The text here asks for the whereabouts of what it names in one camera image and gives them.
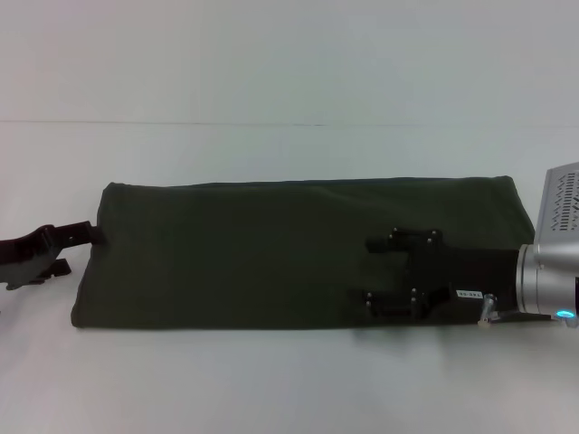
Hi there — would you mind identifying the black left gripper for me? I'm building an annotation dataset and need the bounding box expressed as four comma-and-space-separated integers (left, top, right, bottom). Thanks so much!
0, 220, 106, 291

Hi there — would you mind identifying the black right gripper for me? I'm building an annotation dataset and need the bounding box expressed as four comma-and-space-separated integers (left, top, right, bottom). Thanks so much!
361, 226, 555, 326

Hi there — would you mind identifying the dark green t-shirt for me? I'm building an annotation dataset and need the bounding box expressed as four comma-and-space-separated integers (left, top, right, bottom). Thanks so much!
71, 174, 537, 331

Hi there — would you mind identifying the right arm silver cable connector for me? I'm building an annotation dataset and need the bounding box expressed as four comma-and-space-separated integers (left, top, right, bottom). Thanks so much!
476, 292, 499, 328

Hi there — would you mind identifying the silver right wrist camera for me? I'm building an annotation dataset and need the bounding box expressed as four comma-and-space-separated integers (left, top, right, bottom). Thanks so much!
532, 165, 579, 268

